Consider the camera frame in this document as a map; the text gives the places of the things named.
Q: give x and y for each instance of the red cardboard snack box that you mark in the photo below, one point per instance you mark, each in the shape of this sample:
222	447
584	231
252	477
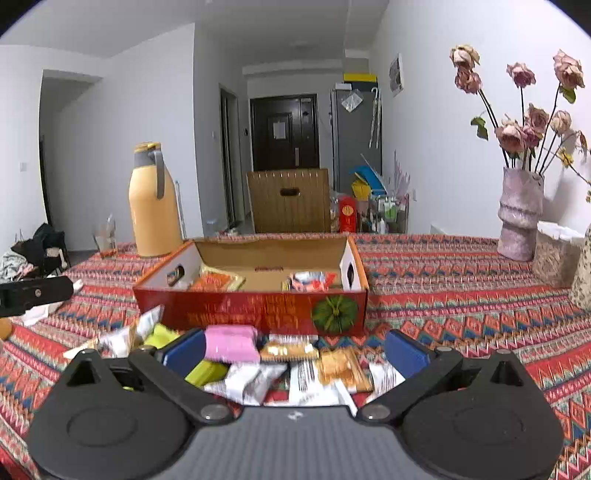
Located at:
265	261

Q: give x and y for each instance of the small orange cracker packet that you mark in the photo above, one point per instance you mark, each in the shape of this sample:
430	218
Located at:
342	365

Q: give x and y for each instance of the white crumpled cloth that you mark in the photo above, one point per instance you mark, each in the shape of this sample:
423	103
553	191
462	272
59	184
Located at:
38	313

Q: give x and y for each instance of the yellow box on fridge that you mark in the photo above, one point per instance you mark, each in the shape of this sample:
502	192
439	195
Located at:
359	78

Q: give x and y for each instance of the yellow thermos jug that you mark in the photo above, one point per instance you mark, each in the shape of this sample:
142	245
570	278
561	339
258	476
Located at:
152	202

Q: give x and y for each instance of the white snack packet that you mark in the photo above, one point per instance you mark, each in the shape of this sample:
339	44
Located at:
247	383

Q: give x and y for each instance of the lime green snack packet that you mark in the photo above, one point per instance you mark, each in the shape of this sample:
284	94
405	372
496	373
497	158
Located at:
161	336

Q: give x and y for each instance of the patterned red tablecloth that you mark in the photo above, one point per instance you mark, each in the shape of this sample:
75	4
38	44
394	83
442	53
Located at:
441	290

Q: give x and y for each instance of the dried pink roses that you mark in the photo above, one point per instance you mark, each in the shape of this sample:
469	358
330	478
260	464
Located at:
536	138

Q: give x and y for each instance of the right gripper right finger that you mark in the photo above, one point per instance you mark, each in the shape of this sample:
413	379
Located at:
424	370

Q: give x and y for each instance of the white wall panel box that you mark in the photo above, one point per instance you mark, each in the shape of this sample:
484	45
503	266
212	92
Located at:
396	75

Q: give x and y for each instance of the glass cup with drink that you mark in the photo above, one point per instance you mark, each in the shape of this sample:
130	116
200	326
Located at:
104	237

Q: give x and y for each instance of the red gift bag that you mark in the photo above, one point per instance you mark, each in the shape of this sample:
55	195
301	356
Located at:
347	214

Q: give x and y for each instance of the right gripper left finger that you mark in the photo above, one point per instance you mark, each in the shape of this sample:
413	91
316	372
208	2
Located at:
165	369

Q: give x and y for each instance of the pink snack packet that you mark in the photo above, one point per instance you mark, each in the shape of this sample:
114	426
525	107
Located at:
231	344

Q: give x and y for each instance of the wire storage cart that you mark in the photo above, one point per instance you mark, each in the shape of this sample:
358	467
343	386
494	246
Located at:
389	214

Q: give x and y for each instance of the dark entrance door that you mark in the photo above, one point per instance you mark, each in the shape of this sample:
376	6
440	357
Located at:
285	132

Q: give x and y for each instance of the floral slim vase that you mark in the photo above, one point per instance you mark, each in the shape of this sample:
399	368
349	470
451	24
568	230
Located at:
580	294

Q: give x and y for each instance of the woven tissue box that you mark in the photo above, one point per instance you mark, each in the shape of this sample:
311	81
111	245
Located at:
557	254

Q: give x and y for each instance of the large orange snack bag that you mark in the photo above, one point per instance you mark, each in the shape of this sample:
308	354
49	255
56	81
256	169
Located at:
210	279

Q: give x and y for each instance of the pink ceramic vase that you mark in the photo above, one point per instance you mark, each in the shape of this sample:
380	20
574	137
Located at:
520	209

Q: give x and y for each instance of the grey refrigerator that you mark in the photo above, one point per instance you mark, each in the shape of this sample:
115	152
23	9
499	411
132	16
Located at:
355	136

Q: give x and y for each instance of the blue orange snack bag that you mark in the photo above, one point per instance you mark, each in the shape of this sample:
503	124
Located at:
309	281

